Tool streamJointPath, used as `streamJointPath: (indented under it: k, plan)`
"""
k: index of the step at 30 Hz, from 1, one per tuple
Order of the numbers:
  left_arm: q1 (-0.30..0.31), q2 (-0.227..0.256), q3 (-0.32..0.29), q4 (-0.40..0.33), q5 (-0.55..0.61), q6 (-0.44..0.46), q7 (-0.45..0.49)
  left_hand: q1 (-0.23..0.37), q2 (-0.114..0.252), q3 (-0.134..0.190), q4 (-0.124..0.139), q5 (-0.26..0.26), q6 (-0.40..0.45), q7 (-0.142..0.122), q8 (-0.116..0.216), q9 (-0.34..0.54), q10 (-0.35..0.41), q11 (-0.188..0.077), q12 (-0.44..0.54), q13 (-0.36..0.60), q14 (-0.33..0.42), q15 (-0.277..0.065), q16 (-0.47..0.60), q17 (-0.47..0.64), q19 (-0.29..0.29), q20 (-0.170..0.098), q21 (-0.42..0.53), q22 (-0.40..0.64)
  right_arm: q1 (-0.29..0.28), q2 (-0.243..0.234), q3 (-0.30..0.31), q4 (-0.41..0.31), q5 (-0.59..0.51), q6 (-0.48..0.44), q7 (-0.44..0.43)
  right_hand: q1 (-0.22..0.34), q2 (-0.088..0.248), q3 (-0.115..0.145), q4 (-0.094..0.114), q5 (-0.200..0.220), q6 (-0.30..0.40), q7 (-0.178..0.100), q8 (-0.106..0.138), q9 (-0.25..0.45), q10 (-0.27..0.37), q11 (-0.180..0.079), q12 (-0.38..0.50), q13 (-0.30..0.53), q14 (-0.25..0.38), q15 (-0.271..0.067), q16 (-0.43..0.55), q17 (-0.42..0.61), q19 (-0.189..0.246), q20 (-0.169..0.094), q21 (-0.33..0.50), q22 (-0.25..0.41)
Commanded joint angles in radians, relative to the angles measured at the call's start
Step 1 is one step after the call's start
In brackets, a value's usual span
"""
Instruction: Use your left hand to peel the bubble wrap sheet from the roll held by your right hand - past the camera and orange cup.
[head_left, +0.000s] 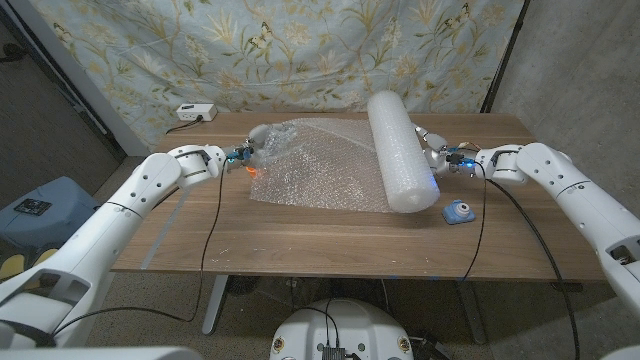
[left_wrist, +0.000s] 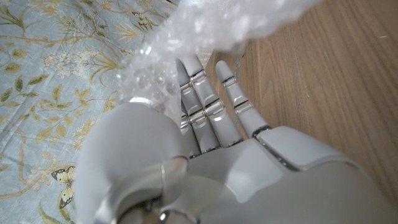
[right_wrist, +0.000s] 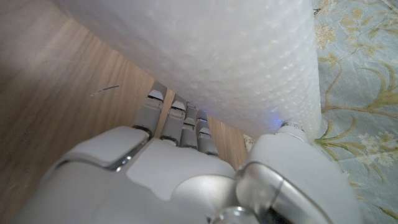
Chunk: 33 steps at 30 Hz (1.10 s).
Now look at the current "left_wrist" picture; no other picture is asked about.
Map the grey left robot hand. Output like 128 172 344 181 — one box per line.
73 54 398 224

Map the clear bubble wrap roll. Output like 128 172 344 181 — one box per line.
116 0 321 119

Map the floral printed backdrop cloth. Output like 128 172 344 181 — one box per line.
0 0 181 224

